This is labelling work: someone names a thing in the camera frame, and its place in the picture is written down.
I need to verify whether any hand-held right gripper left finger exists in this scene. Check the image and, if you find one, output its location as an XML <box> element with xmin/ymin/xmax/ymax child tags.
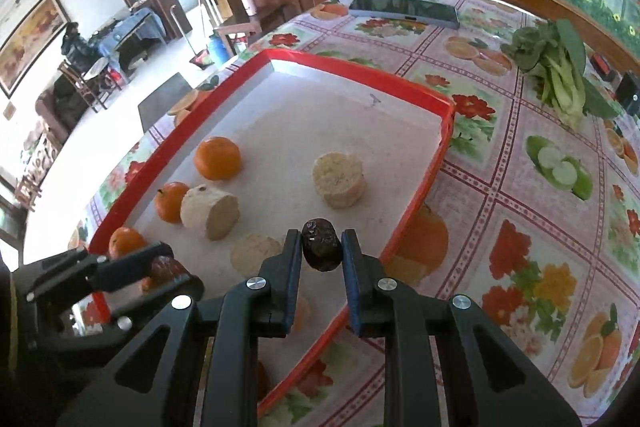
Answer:
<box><xmin>55</xmin><ymin>229</ymin><xmax>303</xmax><ymax>427</ymax></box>

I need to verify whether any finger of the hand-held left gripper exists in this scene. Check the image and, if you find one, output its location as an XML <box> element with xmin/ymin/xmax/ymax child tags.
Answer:
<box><xmin>22</xmin><ymin>243</ymin><xmax>175</xmax><ymax>303</ymax></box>
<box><xmin>30</xmin><ymin>274</ymin><xmax>205</xmax><ymax>358</ymax></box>

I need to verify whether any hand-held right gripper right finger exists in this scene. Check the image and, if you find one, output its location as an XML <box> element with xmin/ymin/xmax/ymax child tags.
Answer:
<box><xmin>340</xmin><ymin>229</ymin><xmax>583</xmax><ymax>427</ymax></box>

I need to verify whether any reddish brown date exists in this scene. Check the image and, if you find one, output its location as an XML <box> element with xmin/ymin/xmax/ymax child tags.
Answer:
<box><xmin>150</xmin><ymin>256</ymin><xmax>187</xmax><ymax>288</ymax></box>

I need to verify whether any dark brown date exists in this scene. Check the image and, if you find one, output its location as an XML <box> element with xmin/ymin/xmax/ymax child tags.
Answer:
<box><xmin>301</xmin><ymin>218</ymin><xmax>342</xmax><ymax>272</ymax></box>

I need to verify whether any beige sponge cake piece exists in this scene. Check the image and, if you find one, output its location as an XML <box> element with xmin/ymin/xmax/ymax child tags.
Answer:
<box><xmin>230</xmin><ymin>233</ymin><xmax>284</xmax><ymax>280</ymax></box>
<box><xmin>180</xmin><ymin>184</ymin><xmax>240</xmax><ymax>241</ymax></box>

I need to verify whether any red rimmed white tray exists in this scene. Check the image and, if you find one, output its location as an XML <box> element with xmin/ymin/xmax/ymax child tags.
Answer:
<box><xmin>87</xmin><ymin>48</ymin><xmax>456</xmax><ymax>418</ymax></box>

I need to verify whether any dark square stool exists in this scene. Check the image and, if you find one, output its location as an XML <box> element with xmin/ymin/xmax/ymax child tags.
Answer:
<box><xmin>137</xmin><ymin>74</ymin><xmax>193</xmax><ymax>132</ymax></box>

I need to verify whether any fruit printed tablecloth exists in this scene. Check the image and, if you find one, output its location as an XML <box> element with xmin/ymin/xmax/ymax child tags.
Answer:
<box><xmin>67</xmin><ymin>0</ymin><xmax>640</xmax><ymax>427</ymax></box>

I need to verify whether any dark sofa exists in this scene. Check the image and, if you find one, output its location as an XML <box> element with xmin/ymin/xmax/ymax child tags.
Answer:
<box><xmin>35</xmin><ymin>74</ymin><xmax>96</xmax><ymax>142</ymax></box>

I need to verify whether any blue plastic jug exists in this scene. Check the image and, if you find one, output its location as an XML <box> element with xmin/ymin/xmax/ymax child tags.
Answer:
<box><xmin>207</xmin><ymin>33</ymin><xmax>231</xmax><ymax>65</ymax></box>

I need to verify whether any table with blue cloth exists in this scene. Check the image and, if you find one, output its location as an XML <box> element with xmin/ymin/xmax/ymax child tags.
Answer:
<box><xmin>95</xmin><ymin>7</ymin><xmax>168</xmax><ymax>72</ymax></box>

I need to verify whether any smartphone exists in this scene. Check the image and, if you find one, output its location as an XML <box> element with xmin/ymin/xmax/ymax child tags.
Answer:
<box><xmin>348</xmin><ymin>0</ymin><xmax>460</xmax><ymax>29</ymax></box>

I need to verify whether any green bok choy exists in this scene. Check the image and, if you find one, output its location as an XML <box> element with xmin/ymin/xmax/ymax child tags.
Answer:
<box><xmin>500</xmin><ymin>19</ymin><xmax>621</xmax><ymax>130</ymax></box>

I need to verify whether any red and black object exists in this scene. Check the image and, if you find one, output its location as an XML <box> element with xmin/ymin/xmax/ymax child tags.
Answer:
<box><xmin>590</xmin><ymin>54</ymin><xmax>613</xmax><ymax>80</ymax></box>

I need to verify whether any black device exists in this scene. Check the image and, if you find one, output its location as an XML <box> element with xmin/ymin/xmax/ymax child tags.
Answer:
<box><xmin>615</xmin><ymin>72</ymin><xmax>640</xmax><ymax>118</ymax></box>

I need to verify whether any long-handled dustpan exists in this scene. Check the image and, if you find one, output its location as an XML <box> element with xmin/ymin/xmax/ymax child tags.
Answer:
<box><xmin>190</xmin><ymin>0</ymin><xmax>216</xmax><ymax>70</ymax></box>

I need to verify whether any framed wall painting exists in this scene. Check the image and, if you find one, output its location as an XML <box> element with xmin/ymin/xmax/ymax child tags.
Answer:
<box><xmin>0</xmin><ymin>0</ymin><xmax>71</xmax><ymax>100</ymax></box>

